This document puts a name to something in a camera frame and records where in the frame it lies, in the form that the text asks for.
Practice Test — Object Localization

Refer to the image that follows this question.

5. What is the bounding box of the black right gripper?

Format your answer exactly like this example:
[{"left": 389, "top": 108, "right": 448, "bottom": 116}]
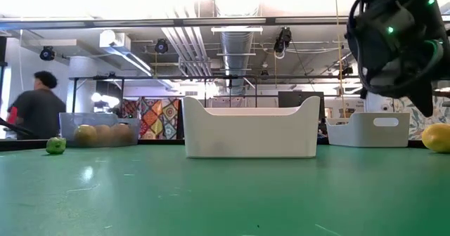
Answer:
[{"left": 361, "top": 35, "right": 447, "bottom": 117}]

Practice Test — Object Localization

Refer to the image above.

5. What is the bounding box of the yellow lemon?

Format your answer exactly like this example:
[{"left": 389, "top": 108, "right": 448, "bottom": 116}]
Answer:
[
  {"left": 421, "top": 123, "right": 450, "bottom": 154},
  {"left": 72, "top": 124, "right": 98, "bottom": 148}
]

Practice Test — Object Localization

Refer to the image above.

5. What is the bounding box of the white plastic basket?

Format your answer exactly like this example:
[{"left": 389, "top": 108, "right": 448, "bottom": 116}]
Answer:
[{"left": 181, "top": 95, "right": 321, "bottom": 159}]

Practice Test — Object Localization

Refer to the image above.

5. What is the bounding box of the green bell pepper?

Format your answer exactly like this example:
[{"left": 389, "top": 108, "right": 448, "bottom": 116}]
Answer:
[{"left": 45, "top": 136, "right": 67, "bottom": 156}]

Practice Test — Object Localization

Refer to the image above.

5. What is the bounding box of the floral print panel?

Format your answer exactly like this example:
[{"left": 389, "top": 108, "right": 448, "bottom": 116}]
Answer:
[{"left": 393, "top": 95, "right": 450, "bottom": 141}]

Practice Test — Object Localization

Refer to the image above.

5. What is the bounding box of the white round pillar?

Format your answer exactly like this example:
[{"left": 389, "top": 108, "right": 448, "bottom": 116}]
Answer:
[{"left": 365, "top": 91, "right": 394, "bottom": 113}]

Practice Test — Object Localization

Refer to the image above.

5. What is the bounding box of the light grey plastic basket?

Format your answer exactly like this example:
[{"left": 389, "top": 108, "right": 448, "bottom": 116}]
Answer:
[{"left": 326, "top": 112, "right": 411, "bottom": 148}]

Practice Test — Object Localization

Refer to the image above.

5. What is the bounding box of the black monitor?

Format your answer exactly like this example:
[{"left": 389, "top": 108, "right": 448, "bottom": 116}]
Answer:
[{"left": 277, "top": 91, "right": 326, "bottom": 122}]

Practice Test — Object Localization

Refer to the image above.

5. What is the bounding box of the black spotlight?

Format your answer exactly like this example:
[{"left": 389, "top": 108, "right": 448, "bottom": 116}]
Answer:
[
  {"left": 154, "top": 38, "right": 169, "bottom": 55},
  {"left": 273, "top": 27, "right": 293, "bottom": 54},
  {"left": 39, "top": 45, "right": 56, "bottom": 62}
]

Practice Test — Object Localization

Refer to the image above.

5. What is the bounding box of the green table mat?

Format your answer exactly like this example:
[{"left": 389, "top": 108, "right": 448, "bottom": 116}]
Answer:
[{"left": 0, "top": 143, "right": 450, "bottom": 236}]

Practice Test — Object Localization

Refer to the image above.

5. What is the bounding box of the colourful patterned quilt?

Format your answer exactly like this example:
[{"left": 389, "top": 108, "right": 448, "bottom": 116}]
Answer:
[{"left": 121, "top": 97, "right": 184, "bottom": 140}]

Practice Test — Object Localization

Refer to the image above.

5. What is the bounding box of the white boxy lamp unit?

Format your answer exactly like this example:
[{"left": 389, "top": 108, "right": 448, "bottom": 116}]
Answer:
[{"left": 99, "top": 29, "right": 131, "bottom": 49}]

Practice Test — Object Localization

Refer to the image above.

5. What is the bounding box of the grey horizontal beam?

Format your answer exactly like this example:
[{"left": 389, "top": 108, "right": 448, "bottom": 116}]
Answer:
[{"left": 0, "top": 15, "right": 352, "bottom": 30}]

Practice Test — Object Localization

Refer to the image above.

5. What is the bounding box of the dark grey translucent basket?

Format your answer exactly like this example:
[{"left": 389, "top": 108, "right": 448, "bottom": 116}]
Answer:
[{"left": 58, "top": 112, "right": 141, "bottom": 148}]

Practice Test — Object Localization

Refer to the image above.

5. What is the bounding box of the person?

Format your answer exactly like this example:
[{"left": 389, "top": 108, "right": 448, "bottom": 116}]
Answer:
[{"left": 6, "top": 70, "right": 67, "bottom": 140}]

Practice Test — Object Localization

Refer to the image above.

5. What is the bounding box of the red object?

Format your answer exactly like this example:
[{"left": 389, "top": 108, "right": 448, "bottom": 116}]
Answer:
[{"left": 6, "top": 105, "right": 18, "bottom": 125}]

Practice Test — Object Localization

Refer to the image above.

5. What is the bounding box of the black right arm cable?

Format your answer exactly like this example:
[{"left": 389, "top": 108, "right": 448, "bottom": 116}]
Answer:
[{"left": 346, "top": 0, "right": 373, "bottom": 93}]

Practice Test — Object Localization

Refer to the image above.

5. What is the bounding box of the silver air duct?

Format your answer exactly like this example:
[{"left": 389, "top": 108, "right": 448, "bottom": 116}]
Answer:
[{"left": 219, "top": 30, "right": 255, "bottom": 89}]

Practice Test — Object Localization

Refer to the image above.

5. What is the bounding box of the black metal scaffold frame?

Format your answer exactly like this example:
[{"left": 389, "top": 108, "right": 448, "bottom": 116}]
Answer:
[{"left": 68, "top": 73, "right": 363, "bottom": 114}]

